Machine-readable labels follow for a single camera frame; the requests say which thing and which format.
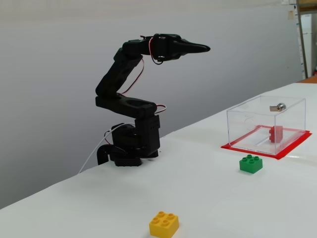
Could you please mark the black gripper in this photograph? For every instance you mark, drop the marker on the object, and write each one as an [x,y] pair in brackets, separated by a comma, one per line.
[176,48]

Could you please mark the red lego brick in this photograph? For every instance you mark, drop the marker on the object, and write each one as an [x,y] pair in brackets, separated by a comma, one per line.
[277,134]

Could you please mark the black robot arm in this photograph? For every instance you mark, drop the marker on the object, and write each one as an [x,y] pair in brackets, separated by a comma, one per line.
[119,72]

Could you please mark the transparent plastic box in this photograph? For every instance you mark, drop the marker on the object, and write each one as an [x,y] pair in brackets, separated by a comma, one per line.
[252,124]

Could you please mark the silver metal box lock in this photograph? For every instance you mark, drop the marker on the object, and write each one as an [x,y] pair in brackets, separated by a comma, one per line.
[280,106]

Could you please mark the green lego brick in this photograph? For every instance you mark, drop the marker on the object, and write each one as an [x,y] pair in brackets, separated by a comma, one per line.
[250,164]

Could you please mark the yellow lego brick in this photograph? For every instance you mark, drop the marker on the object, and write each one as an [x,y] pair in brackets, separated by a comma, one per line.
[164,224]

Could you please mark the small paper label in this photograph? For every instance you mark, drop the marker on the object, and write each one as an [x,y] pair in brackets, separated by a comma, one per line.
[291,15]

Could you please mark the white cabinet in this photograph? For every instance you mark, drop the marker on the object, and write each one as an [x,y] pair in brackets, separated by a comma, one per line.
[311,44]

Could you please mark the black table clamp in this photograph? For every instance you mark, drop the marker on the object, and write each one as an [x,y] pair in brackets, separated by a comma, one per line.
[102,155]

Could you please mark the metal shelf post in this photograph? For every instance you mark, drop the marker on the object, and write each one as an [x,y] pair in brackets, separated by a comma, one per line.
[302,39]

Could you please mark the red tape frame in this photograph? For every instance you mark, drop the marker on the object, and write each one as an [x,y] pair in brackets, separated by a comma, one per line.
[284,153]

